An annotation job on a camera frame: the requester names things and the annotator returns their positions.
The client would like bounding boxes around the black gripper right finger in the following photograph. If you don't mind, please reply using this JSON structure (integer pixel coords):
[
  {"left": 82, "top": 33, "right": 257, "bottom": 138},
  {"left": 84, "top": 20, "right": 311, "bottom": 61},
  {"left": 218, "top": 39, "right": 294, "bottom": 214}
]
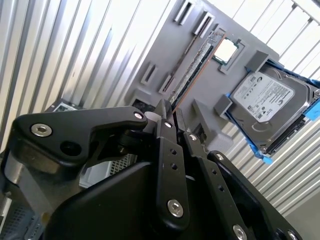
[{"left": 175, "top": 109, "right": 304, "bottom": 240}]

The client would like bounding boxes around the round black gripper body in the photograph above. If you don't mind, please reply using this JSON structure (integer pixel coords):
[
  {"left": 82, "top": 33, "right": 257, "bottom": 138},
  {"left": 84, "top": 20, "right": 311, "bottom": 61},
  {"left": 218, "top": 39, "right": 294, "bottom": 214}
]
[{"left": 43, "top": 161, "right": 235, "bottom": 240}]

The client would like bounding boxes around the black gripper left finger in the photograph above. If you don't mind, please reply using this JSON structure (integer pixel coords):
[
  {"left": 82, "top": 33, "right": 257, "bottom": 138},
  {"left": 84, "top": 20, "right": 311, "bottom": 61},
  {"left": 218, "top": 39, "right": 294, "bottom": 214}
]
[{"left": 1, "top": 98, "right": 191, "bottom": 233}]

